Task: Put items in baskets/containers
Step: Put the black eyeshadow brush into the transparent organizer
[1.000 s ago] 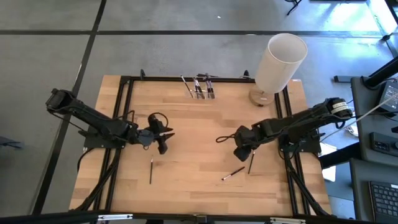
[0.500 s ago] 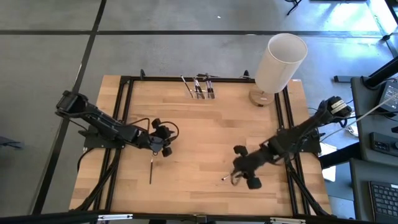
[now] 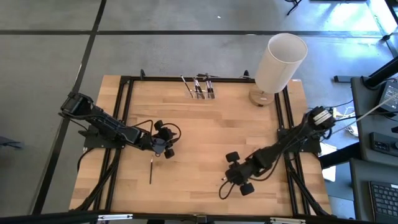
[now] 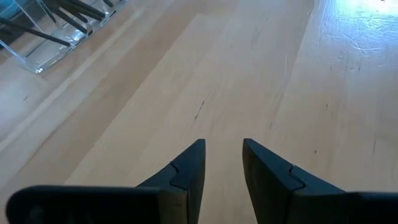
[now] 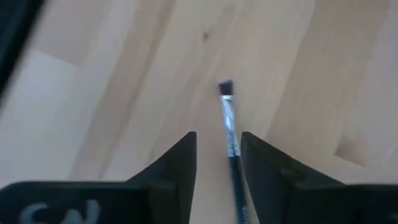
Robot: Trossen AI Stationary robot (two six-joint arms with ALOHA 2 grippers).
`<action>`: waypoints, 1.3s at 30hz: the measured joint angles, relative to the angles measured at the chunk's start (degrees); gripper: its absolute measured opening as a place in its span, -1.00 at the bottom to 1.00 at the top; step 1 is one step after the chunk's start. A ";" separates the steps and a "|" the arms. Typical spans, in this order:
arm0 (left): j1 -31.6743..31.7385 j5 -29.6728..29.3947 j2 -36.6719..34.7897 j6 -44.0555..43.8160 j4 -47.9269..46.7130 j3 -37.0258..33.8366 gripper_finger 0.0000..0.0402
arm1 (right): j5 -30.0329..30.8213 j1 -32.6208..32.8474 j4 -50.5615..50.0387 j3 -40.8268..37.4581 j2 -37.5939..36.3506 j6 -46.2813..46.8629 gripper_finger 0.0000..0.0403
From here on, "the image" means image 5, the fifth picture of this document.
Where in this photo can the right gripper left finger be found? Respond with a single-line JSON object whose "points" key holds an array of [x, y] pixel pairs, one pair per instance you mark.
{"points": [[161, 193]]}

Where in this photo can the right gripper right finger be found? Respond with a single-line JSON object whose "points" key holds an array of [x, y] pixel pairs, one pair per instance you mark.
{"points": [[295, 193]]}

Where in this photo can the angled makeup brush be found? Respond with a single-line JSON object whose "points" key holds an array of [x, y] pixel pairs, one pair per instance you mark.
{"points": [[230, 130]]}

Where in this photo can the black aluminium frame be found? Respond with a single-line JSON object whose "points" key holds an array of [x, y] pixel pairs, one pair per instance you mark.
{"points": [[12, 31]]}

